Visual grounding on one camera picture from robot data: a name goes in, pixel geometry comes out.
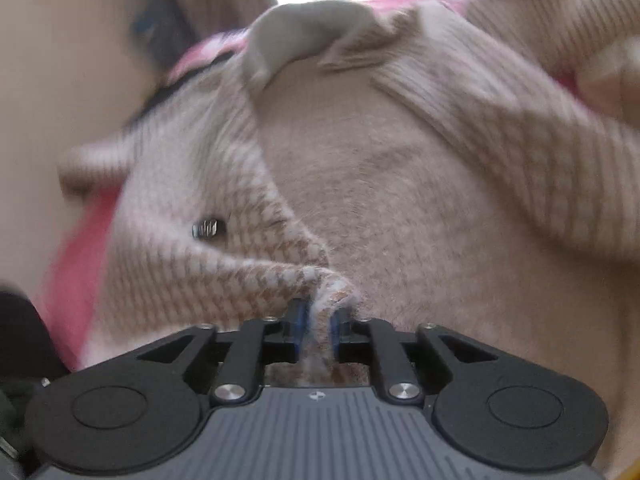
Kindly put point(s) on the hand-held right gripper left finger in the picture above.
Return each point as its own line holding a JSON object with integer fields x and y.
{"x": 298, "y": 327}

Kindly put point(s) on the black folded garment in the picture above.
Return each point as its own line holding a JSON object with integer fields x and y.
{"x": 165, "y": 92}

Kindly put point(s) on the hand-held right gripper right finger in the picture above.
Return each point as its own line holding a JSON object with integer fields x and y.
{"x": 335, "y": 332}

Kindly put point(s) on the pink floral blanket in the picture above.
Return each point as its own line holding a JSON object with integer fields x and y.
{"x": 75, "y": 285}

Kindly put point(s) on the blue package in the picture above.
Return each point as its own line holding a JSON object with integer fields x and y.
{"x": 155, "y": 25}

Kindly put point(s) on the beige houndstooth knit cardigan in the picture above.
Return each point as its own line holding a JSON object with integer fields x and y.
{"x": 400, "y": 185}

